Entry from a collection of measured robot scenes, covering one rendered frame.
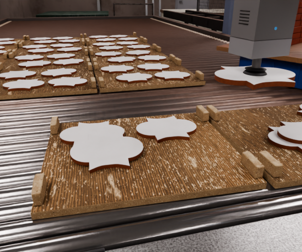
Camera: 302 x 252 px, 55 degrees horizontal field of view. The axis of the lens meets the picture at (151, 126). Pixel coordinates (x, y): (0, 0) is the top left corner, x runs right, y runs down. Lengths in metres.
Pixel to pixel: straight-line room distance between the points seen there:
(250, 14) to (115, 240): 0.41
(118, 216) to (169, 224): 0.09
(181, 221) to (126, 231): 0.09
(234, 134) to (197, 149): 0.13
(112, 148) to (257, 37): 0.35
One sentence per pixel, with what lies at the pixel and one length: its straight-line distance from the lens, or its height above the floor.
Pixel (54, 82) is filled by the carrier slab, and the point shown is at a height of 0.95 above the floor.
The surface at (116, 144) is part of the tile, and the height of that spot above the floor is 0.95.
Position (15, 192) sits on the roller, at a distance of 0.60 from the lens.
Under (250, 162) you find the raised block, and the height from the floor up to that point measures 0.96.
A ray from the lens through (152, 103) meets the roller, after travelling 0.97.
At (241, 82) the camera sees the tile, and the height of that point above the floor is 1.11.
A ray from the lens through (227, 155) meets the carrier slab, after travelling 0.64.
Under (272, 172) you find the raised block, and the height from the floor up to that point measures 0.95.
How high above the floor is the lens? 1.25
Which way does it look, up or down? 25 degrees down
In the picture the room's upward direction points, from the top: straight up
